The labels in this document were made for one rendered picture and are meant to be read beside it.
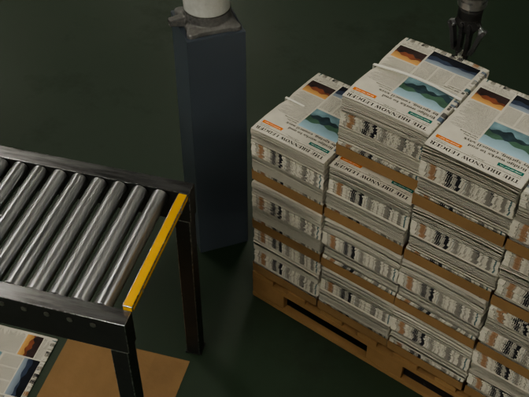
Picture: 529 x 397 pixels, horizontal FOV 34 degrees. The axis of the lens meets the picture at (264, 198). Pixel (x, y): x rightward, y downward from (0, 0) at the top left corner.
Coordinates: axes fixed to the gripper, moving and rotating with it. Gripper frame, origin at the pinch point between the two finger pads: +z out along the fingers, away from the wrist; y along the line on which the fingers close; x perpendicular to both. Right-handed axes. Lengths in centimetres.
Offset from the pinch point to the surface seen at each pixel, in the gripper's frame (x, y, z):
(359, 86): -42.9, -11.7, -10.2
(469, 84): -22.2, 12.9, -9.8
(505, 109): -27.1, 26.5, -10.5
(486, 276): -53, 41, 26
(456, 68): -17.5, 6.0, -9.9
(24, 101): -26, -203, 96
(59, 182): -106, -75, 17
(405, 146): -48.3, 8.1, -1.4
